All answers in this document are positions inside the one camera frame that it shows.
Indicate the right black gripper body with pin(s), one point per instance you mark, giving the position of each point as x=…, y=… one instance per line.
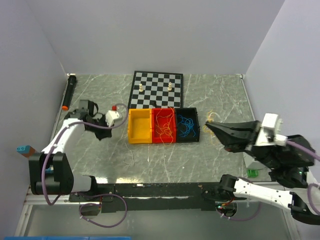
x=262, y=153

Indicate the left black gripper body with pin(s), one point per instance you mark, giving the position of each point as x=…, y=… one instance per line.
x=99, y=132

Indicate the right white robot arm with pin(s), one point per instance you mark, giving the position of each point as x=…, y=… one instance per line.
x=297, y=183

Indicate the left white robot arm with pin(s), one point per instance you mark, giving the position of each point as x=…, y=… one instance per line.
x=63, y=181

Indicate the white tilted stand device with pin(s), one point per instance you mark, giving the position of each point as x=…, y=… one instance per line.
x=251, y=163

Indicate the green small toy block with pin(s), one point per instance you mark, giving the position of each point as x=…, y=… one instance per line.
x=252, y=173

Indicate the yellow plastic bin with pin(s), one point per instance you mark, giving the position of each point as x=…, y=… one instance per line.
x=139, y=129

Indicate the black plastic bin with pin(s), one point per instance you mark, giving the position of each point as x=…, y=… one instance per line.
x=187, y=125

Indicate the white chess rook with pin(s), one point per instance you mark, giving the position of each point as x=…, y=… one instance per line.
x=141, y=88

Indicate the black marker orange cap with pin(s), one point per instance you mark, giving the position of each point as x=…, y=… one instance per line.
x=71, y=85

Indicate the blue white brick stack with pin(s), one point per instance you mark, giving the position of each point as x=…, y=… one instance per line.
x=49, y=170

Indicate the red plastic bin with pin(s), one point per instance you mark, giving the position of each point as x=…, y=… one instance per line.
x=164, y=129

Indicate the black white chessboard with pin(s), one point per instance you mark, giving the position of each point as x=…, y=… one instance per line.
x=155, y=88

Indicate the blue brown toy block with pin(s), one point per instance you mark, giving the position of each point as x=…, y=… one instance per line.
x=25, y=150

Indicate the white chess pawn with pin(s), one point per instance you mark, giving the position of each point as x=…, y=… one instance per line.
x=169, y=88

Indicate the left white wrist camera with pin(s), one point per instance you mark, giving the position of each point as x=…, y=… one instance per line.
x=113, y=117

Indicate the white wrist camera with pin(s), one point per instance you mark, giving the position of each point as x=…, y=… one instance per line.
x=269, y=133
x=113, y=117

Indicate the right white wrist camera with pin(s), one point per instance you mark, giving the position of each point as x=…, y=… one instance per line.
x=269, y=133

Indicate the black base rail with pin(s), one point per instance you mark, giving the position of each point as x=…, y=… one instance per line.
x=114, y=197

